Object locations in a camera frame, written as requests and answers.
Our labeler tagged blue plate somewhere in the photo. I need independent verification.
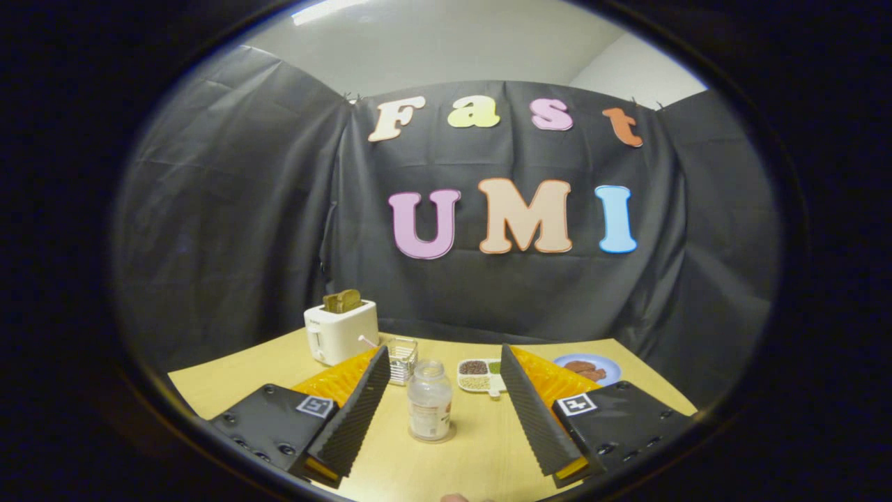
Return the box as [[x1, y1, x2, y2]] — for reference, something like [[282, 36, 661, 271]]
[[553, 353, 622, 388]]

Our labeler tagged brown toast slice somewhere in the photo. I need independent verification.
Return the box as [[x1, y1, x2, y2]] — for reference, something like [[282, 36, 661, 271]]
[[322, 289, 364, 314]]

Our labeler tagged small wire basket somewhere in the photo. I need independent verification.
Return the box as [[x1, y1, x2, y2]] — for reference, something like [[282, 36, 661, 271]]
[[385, 337, 419, 386]]

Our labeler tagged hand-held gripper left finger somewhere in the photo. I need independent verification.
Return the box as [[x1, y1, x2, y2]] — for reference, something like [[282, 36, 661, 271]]
[[208, 345, 392, 490]]

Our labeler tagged white toaster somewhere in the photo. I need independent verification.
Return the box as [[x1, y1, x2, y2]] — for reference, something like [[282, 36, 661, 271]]
[[304, 300, 380, 367]]

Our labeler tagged clear juice bottle white label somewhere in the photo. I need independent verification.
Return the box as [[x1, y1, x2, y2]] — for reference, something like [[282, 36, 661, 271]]
[[407, 360, 456, 443]]

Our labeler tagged white divided tray with beans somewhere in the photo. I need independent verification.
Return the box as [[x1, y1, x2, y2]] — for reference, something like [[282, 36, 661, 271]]
[[456, 358, 507, 397]]

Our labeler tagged wooden table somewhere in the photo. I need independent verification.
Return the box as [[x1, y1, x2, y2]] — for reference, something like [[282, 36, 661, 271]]
[[167, 328, 698, 502]]

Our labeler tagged black backdrop cloth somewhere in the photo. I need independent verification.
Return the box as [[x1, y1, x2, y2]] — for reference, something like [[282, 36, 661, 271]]
[[111, 45, 782, 413]]

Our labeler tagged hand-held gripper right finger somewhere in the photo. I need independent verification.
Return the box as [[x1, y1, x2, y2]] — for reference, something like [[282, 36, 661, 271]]
[[499, 343, 699, 489]]

